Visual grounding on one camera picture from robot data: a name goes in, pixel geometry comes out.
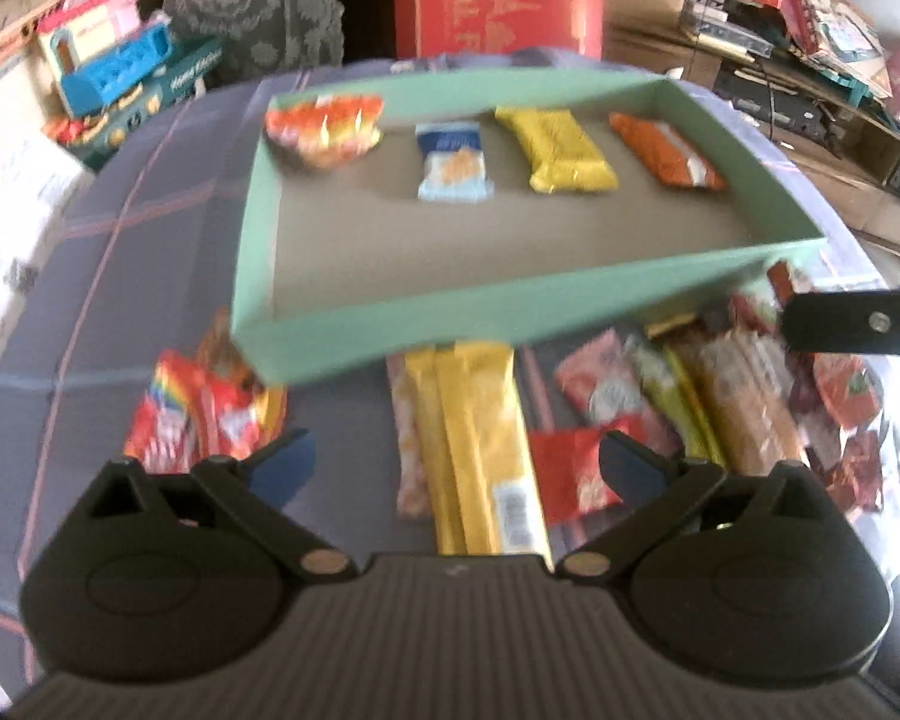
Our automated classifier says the orange puffy snack bag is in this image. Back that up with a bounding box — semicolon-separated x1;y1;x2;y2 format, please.
265;94;385;171

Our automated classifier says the yellow wafer snack pack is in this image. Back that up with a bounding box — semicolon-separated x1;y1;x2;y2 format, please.
494;107;619;193

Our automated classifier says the purple plaid tablecloth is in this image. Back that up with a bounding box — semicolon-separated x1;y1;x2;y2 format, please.
0;49;884;700

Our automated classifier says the wooden tv cabinet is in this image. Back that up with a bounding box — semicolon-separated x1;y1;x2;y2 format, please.
603;26;900;281

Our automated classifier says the pink strawberry candy pack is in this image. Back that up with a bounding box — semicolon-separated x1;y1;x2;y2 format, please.
554;328;681;457

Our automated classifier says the mint green cardboard box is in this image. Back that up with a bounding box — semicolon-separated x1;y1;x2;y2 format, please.
230;67;824;385

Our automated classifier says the small orange round snack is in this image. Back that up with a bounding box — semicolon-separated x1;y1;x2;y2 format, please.
196;307;263;392

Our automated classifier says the yellow green snack bar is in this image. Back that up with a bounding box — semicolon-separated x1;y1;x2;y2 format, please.
624;335;728;468

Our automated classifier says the blue white cracker pack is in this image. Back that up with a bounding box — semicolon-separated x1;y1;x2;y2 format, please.
414;121;494;203

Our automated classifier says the white printed instruction sheet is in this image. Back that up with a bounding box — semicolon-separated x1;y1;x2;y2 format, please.
0;107;94;356

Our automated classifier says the grey lace cloth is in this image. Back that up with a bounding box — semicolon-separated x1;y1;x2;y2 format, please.
164;0;344;83

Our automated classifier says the pink patterned snack pack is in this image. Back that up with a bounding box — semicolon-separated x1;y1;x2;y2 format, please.
386;355;432;522

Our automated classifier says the long yellow snack bar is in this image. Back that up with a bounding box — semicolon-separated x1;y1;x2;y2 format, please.
404;341;553;566

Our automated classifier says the toy kitchen playset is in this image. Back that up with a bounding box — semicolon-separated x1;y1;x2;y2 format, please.
0;0;224;169

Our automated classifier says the rainbow red candy bag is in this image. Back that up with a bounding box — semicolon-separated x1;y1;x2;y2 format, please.
123;349;289;475

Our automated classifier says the red candy pack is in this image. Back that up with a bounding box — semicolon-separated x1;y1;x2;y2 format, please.
528;416;647;527

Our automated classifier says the orange white snack pack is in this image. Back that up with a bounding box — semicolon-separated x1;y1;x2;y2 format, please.
608;112;728;192

